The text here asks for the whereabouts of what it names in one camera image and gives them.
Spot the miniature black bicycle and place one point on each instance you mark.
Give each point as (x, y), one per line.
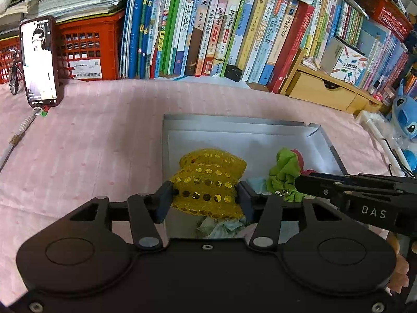
(14, 75)

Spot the grey cardboard box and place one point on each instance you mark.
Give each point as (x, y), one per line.
(234, 137)

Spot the smartphone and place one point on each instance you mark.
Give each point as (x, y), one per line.
(39, 62)

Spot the person's right hand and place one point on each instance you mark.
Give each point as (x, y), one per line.
(402, 274)

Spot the row of upright books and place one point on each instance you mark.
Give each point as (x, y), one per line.
(211, 29)

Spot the white pencil print box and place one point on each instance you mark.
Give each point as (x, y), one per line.
(345, 63)

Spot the green plaid scrunchie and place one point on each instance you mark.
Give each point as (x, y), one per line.
(218, 228)

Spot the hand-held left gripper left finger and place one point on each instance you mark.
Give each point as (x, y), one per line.
(163, 202)

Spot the row of blue purple books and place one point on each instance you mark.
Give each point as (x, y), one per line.
(387, 58)

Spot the row of thin picture books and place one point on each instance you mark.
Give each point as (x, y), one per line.
(338, 16)

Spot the white tube stand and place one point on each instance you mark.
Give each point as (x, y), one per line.
(374, 127)

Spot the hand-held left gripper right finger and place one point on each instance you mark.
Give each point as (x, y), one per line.
(245, 202)

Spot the green scrunchie with bell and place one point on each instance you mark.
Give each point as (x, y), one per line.
(283, 172)

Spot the blue alien plush toy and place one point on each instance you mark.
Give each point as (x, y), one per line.
(405, 114)

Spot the red plastic basket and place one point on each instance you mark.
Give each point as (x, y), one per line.
(384, 9)

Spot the pink scrunchie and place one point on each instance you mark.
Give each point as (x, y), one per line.
(299, 159)

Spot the yellow sequin scrunchie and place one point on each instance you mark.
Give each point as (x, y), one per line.
(205, 182)

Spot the pink striped tablecloth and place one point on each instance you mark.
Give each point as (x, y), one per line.
(97, 137)

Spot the red plastic crate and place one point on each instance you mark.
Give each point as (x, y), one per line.
(88, 45)

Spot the small black box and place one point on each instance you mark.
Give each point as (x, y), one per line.
(233, 73)

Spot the wooden drawer organizer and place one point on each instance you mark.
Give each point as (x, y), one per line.
(319, 89)

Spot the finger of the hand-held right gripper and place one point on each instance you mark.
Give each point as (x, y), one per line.
(374, 181)
(316, 187)

